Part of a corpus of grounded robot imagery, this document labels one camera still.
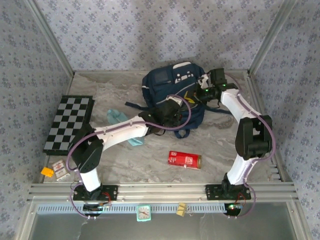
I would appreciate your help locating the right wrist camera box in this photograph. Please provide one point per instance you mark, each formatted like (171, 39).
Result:
(203, 80)

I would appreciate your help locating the navy blue backpack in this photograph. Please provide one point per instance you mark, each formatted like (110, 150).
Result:
(160, 87)

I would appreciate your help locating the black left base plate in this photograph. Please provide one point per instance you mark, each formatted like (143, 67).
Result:
(110, 192)

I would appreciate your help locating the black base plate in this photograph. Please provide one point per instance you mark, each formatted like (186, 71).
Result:
(110, 192)
(212, 192)

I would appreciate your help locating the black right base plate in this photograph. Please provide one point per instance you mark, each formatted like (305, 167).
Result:
(212, 192)

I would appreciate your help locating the aluminium frame post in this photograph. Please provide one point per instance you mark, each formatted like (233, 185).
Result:
(51, 37)
(271, 37)

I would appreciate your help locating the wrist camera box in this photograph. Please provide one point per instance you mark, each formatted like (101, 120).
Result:
(176, 101)
(203, 80)

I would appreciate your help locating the black grey chessboard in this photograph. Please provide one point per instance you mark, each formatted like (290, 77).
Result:
(65, 120)

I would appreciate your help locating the light blue pencil case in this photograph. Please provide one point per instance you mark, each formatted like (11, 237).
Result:
(116, 116)

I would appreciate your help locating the aluminium mounting rail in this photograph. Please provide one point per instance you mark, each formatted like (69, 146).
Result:
(162, 191)

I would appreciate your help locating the controller board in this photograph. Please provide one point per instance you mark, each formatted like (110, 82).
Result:
(232, 208)
(92, 207)

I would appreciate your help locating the small orange block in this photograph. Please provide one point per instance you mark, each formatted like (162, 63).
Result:
(47, 172)

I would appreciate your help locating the small yellow tag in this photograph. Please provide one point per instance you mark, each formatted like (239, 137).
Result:
(181, 209)

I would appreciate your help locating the red rectangular box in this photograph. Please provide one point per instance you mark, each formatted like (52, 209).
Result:
(183, 160)

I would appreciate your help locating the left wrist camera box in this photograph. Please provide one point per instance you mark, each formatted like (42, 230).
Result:
(176, 101)

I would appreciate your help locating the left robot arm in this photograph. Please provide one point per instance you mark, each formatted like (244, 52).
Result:
(120, 132)

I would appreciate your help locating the right controller board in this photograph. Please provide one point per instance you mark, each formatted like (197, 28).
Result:
(232, 208)

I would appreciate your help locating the playing card box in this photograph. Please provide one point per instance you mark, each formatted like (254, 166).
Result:
(60, 171)

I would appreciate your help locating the small teal clock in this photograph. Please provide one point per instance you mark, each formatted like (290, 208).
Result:
(143, 213)

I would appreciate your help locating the left controller board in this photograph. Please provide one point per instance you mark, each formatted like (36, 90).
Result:
(92, 207)

